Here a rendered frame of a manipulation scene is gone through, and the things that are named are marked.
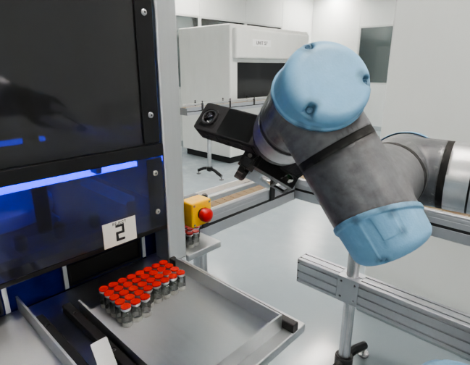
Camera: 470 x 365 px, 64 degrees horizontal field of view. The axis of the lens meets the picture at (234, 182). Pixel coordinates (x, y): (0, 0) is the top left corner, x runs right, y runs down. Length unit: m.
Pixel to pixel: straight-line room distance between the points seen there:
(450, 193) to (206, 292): 0.62
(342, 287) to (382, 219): 1.38
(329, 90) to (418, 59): 1.70
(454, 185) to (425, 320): 1.20
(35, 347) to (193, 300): 0.32
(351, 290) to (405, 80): 1.02
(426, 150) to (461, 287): 1.76
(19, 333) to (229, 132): 0.61
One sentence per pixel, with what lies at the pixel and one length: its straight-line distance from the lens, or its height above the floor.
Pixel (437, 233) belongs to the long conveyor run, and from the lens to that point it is 1.42.
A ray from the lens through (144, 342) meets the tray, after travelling 0.80.
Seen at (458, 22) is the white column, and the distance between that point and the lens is 1.97.
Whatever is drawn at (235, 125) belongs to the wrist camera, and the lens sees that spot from 0.50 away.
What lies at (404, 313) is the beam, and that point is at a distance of 1.62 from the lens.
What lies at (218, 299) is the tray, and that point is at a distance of 0.89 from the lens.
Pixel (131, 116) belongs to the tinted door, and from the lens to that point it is 0.88.
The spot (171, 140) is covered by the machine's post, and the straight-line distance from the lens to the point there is 0.94.
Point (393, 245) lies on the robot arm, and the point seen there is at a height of 1.25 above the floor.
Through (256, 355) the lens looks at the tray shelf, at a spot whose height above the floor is 0.88.
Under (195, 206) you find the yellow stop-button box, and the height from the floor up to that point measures 1.02.
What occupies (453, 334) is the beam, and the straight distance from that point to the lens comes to 1.60.
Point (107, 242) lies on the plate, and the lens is 0.91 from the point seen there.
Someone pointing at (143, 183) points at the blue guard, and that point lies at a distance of 0.92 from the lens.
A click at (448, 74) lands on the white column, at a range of 1.96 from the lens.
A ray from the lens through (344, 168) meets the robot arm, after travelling 0.32.
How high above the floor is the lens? 1.39
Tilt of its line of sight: 17 degrees down
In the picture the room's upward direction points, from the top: straight up
